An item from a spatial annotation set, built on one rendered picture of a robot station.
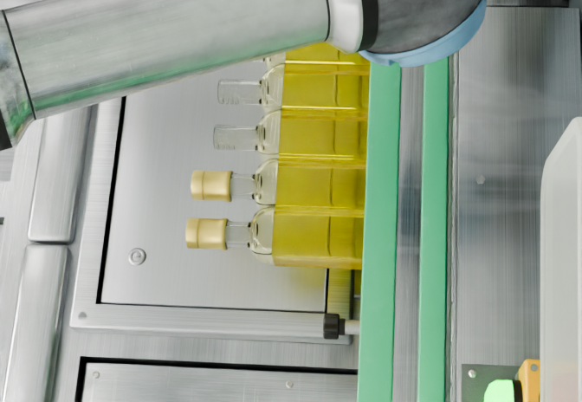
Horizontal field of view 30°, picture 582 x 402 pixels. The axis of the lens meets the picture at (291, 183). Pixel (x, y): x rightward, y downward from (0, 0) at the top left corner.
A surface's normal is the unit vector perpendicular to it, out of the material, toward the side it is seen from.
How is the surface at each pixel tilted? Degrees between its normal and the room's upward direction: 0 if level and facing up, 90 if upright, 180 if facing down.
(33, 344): 90
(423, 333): 90
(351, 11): 70
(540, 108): 90
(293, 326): 90
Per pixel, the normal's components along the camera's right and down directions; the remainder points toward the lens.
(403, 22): 0.35, 0.79
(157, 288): -0.07, -0.36
